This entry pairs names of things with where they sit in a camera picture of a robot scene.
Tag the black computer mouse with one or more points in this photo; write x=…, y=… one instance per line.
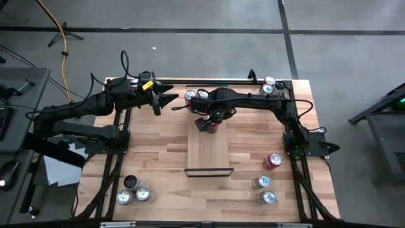
x=9, y=174

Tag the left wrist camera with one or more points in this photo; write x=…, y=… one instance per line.
x=147, y=85

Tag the tall silver energy drink can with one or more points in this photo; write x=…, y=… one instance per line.
x=130, y=182
x=145, y=76
x=279, y=86

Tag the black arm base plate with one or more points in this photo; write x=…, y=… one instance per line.
x=319, y=150
x=95, y=149

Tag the metal clamp tool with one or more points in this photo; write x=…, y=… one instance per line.
x=25, y=85

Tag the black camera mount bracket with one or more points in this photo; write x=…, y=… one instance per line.
x=252, y=76

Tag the black keyboard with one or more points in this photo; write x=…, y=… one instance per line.
x=3, y=123

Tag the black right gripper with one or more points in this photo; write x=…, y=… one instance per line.
x=221, y=114

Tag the black caster wheel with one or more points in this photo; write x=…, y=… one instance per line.
x=33, y=211

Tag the dark red soda can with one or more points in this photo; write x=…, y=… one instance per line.
x=190, y=95

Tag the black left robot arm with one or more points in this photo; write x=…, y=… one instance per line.
x=79, y=106

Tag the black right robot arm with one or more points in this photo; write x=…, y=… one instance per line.
x=253, y=99

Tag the silver can blue tab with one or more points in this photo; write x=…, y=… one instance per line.
x=263, y=181
x=268, y=197

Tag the silver metal bracket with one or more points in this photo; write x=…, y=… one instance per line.
x=294, y=225
x=117, y=224

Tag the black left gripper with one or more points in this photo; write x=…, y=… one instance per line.
x=142, y=98

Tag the white paper sheets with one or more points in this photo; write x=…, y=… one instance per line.
x=60, y=172

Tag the blue silver energy drink can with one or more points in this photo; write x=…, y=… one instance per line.
x=266, y=89

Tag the grey desk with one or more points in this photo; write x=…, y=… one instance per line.
x=28, y=104

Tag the black tripod stand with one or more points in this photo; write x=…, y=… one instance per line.
x=64, y=31

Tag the black beam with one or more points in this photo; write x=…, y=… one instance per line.
x=53, y=150

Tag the black metal cart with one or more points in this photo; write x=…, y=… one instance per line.
x=394, y=96

